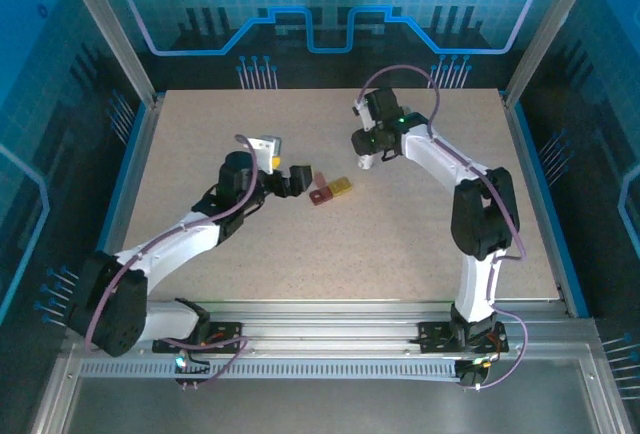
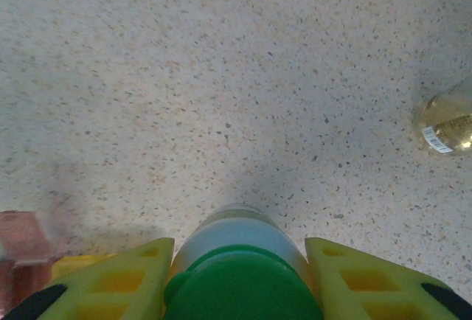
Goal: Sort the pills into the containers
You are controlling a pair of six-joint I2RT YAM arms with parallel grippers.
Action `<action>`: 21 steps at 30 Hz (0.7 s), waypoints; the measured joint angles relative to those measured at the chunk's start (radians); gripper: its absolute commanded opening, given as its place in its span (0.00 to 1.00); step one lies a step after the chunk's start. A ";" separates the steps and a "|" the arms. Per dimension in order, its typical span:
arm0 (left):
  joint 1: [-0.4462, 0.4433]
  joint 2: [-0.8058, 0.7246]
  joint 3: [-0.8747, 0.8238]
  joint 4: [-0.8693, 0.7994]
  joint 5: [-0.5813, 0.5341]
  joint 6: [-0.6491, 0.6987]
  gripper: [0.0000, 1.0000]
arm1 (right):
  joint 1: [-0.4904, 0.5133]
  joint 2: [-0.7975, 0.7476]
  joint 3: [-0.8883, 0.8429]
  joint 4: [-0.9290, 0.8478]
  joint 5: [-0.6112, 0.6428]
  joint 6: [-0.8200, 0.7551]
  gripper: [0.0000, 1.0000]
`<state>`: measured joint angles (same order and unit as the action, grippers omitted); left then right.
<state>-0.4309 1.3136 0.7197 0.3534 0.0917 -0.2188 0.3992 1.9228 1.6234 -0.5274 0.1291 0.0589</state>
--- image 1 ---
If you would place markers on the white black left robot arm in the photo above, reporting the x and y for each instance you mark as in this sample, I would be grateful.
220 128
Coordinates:
170 249

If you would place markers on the aluminium frame post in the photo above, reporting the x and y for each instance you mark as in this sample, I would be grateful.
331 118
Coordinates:
552 24
107 29

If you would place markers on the black connector bracket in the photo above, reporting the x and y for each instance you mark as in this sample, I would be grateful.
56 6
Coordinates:
197 365
470 374

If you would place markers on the red pill organizer box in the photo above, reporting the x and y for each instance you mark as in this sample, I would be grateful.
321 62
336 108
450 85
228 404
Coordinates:
320 197

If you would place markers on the yellow pill organizer box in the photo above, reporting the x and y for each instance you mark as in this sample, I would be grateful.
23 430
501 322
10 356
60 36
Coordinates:
341 186

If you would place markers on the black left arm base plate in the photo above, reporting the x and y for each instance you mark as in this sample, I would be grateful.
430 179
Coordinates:
227 336

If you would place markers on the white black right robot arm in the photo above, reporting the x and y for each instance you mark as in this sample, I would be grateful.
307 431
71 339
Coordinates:
480 219

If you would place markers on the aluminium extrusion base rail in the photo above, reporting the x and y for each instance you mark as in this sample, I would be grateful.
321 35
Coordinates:
325 324

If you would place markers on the aluminium blue side rail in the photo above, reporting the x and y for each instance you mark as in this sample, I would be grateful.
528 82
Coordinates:
541 204
129 204

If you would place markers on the white pill bottle green cap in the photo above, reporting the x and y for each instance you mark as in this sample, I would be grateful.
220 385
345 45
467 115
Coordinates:
365 161

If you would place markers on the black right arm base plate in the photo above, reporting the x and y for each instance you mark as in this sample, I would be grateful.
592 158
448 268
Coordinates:
432 336

